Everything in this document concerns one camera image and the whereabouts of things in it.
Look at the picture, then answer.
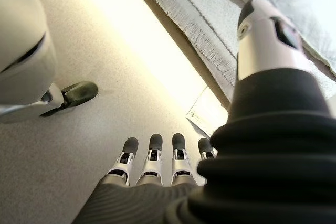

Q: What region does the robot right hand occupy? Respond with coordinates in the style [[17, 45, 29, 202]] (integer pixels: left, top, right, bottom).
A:
[[72, 0, 336, 224]]

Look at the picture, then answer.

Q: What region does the grey knit fringed throw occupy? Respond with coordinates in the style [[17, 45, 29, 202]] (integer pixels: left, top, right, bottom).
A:
[[133, 0, 336, 101]]

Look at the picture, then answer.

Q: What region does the white paper label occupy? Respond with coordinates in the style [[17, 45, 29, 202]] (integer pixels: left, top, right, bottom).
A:
[[185, 86, 229, 138]]

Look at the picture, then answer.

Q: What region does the robot right silver leg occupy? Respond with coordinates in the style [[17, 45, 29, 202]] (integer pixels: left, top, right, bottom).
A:
[[0, 0, 99, 125]]

